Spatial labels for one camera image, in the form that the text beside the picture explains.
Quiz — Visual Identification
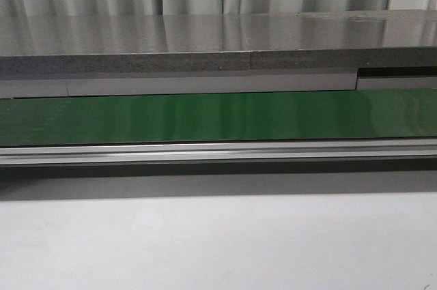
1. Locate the green conveyor belt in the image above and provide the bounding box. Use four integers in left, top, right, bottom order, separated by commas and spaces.
1, 89, 436, 147

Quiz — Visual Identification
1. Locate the grey stone countertop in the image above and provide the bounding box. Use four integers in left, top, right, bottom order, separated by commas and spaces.
1, 10, 436, 78

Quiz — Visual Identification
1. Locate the grey cabinet front panel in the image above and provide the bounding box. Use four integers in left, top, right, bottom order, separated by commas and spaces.
1, 67, 436, 98

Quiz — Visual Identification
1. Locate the aluminium conveyor frame rail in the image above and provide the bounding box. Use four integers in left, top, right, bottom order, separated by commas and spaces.
1, 138, 436, 166

